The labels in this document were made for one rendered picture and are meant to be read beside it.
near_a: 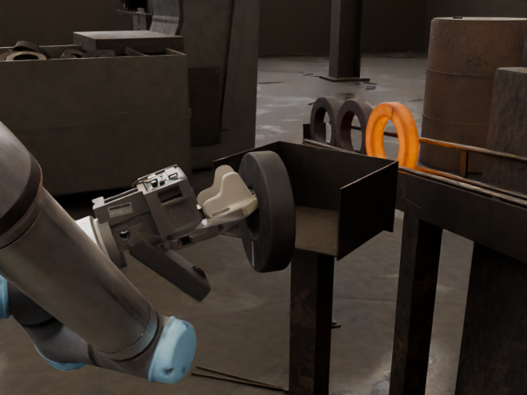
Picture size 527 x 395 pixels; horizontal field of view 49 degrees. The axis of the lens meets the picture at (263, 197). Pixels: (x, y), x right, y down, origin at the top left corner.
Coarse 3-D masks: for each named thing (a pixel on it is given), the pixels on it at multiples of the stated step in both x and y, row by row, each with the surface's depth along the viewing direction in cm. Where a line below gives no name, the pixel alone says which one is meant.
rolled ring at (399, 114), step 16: (384, 112) 132; (400, 112) 127; (368, 128) 140; (384, 128) 138; (400, 128) 126; (416, 128) 126; (368, 144) 140; (400, 144) 127; (416, 144) 125; (400, 160) 127; (416, 160) 127
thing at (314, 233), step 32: (224, 160) 105; (288, 160) 118; (320, 160) 113; (352, 160) 109; (384, 160) 105; (320, 192) 115; (352, 192) 91; (384, 192) 101; (320, 224) 107; (352, 224) 93; (384, 224) 104; (320, 256) 104; (320, 288) 106; (320, 320) 108; (320, 352) 111; (320, 384) 114
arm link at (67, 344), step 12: (24, 324) 69; (36, 324) 68; (48, 324) 69; (60, 324) 70; (36, 336) 70; (48, 336) 70; (60, 336) 70; (72, 336) 69; (36, 348) 74; (48, 348) 71; (60, 348) 70; (72, 348) 69; (84, 348) 69; (48, 360) 73; (60, 360) 73; (72, 360) 72; (84, 360) 70
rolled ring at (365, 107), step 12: (348, 108) 150; (360, 108) 144; (372, 108) 144; (336, 120) 157; (348, 120) 155; (360, 120) 144; (336, 132) 158; (348, 132) 157; (336, 144) 159; (348, 144) 156
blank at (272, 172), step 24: (240, 168) 78; (264, 168) 69; (264, 192) 68; (288, 192) 68; (264, 216) 69; (288, 216) 68; (264, 240) 70; (288, 240) 68; (264, 264) 71; (288, 264) 71
